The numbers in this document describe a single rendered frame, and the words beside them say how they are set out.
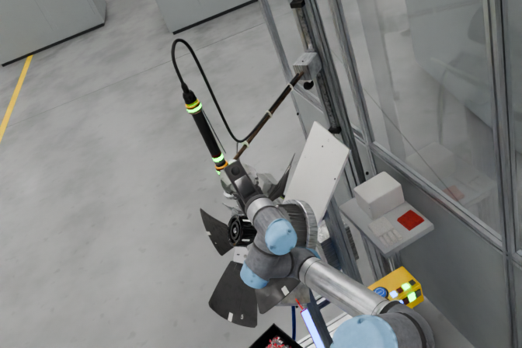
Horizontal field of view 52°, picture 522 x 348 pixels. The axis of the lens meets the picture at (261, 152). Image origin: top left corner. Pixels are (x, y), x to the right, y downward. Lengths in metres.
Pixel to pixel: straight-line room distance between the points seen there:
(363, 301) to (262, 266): 0.25
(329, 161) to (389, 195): 0.41
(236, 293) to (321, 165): 0.58
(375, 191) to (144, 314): 1.93
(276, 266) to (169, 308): 2.31
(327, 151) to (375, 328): 1.08
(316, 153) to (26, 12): 7.38
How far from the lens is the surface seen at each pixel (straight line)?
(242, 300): 2.08
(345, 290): 1.29
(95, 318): 3.90
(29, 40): 9.20
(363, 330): 1.05
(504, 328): 2.46
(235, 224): 1.99
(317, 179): 2.06
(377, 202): 2.30
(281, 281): 1.81
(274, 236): 1.26
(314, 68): 2.11
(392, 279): 1.87
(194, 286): 3.65
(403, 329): 1.10
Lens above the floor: 2.54
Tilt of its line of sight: 35 degrees down
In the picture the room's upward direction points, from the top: 22 degrees counter-clockwise
